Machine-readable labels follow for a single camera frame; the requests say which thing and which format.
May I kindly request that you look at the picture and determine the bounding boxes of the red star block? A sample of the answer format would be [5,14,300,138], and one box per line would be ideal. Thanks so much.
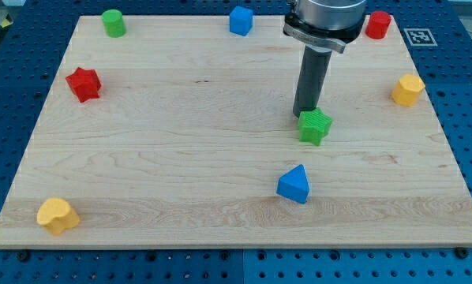
[66,67,102,103]

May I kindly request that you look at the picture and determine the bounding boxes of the blue triangle block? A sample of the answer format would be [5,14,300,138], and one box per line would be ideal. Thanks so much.
[276,164,309,204]

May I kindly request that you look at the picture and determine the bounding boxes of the green cylinder block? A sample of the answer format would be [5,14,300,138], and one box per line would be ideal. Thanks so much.
[101,9,126,38]

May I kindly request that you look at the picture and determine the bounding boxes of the black white fiducial marker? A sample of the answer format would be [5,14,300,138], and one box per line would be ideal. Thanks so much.
[403,28,437,47]

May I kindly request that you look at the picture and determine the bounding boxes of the green star block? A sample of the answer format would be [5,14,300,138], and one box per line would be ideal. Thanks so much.
[298,108,333,146]

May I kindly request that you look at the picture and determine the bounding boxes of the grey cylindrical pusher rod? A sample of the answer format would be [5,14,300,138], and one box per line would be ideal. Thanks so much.
[293,45,332,118]

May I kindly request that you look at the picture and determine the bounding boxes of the light wooden board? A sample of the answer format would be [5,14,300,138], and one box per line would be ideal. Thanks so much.
[0,16,472,250]

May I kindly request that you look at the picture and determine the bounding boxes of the blue cube block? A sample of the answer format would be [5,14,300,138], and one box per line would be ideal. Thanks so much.
[229,6,253,36]

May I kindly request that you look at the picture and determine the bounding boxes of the red cylinder block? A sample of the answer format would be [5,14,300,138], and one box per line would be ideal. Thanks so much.
[365,10,391,39]

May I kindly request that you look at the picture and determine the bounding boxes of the yellow hexagon block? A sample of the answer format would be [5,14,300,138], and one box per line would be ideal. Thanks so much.
[391,74,425,107]

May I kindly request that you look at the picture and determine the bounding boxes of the yellow heart block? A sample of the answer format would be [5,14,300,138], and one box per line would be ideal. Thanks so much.
[36,197,81,236]

